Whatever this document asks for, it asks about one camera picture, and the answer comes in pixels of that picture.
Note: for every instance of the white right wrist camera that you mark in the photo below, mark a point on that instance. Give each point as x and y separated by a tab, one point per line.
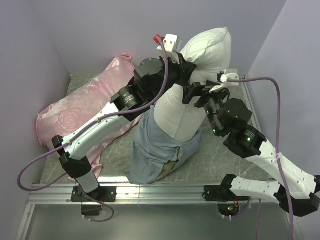
226	79

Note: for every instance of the blue-grey pillowcase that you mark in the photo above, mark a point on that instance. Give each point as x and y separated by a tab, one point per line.
155	154

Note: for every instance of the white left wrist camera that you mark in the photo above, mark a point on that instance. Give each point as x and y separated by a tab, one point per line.
172	45

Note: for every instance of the pink satin rose pillow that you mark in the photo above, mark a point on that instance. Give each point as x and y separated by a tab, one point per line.
72	112

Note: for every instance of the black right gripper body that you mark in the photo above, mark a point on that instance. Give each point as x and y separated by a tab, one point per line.
214	99

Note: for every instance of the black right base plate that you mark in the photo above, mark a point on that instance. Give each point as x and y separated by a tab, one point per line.
227	202

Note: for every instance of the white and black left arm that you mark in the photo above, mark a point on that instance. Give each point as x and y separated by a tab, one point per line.
150	81

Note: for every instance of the white pillow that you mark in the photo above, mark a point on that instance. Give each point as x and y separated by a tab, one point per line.
175	113

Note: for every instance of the aluminium frame rail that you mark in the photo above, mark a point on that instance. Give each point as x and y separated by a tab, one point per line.
172	209

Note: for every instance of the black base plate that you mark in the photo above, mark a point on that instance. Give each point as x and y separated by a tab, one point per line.
227	202
93	203

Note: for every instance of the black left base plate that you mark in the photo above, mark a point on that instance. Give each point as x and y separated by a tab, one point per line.
93	203

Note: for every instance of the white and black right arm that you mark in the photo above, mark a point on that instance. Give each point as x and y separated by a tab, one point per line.
229	118

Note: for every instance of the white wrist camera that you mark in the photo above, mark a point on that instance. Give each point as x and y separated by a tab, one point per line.
226	79
172	45

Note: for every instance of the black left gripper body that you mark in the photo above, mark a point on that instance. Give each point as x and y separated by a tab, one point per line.
172	73

